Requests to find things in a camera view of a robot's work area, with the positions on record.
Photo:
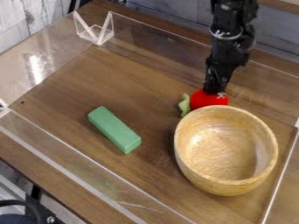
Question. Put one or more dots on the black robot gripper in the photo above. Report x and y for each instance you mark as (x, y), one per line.
(230, 53)

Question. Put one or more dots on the red plush strawberry toy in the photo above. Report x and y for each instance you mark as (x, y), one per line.
(201, 99)

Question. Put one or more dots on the light wooden bowl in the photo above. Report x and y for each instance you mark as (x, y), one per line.
(226, 150)

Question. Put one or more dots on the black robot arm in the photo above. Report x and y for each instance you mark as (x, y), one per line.
(233, 14)

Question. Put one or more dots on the green rectangular foam block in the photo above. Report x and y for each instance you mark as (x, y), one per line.
(115, 130)

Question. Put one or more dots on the clear acrylic tray walls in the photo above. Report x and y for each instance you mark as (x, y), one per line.
(56, 77)

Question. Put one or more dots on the clear acrylic corner bracket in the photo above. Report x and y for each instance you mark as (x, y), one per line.
(97, 34)

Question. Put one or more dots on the black metal mount with bolt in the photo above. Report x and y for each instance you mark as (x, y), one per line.
(39, 213)

